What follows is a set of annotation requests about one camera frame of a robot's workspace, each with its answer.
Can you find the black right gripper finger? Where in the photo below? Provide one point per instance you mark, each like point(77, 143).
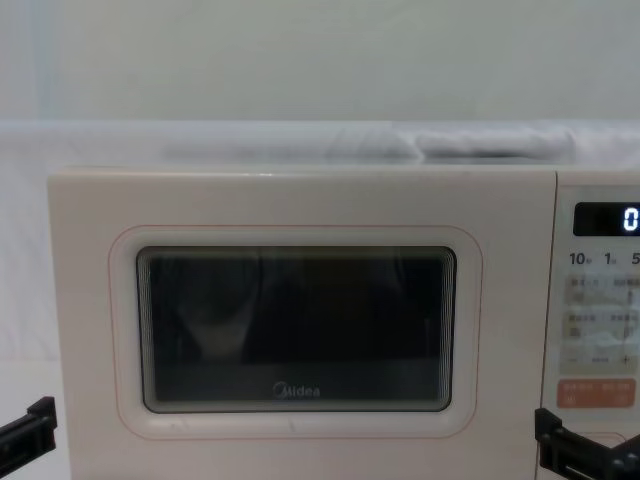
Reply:
point(575, 445)

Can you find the cream oven control panel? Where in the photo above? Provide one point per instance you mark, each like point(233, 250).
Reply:
point(597, 310)

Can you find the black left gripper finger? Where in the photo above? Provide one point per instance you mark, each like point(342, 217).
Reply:
point(27, 435)

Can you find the white curtain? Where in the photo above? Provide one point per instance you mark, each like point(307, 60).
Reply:
point(300, 65)

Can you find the cream microwave oven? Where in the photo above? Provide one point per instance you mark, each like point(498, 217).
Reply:
point(300, 200)

